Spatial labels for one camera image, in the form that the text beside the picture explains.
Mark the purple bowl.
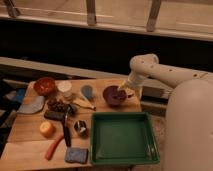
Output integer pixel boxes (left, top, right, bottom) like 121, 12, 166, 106
103, 85, 127, 107

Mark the blue spoon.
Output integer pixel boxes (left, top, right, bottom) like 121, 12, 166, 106
81, 85, 93, 100

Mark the yellow apple toy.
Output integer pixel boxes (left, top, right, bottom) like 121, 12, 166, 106
39, 121, 55, 138

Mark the small metal can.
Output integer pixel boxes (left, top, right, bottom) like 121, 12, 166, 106
74, 120, 88, 137

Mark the dark grape bunch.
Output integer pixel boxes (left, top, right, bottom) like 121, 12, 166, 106
47, 99, 77, 114

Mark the green plastic tray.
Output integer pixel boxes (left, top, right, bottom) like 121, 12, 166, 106
90, 112, 160, 166

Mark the black handled spatula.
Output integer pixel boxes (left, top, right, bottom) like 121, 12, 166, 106
62, 106, 71, 147

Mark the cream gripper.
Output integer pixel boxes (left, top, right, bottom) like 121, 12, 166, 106
118, 79, 139, 91

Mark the red bowl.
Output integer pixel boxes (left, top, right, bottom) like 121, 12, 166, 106
33, 77, 56, 96

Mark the dark green sponge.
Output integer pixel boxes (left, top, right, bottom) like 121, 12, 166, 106
44, 110, 63, 121

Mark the wooden board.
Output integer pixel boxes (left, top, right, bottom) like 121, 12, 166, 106
0, 78, 141, 171

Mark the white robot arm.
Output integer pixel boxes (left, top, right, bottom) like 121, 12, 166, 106
120, 54, 213, 171

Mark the blue sponge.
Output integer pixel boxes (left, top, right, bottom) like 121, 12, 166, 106
65, 147, 88, 164

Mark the orange carrot toy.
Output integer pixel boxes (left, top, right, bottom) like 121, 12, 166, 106
45, 135, 64, 160

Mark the clear plastic cup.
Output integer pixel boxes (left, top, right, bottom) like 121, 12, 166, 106
57, 80, 72, 100

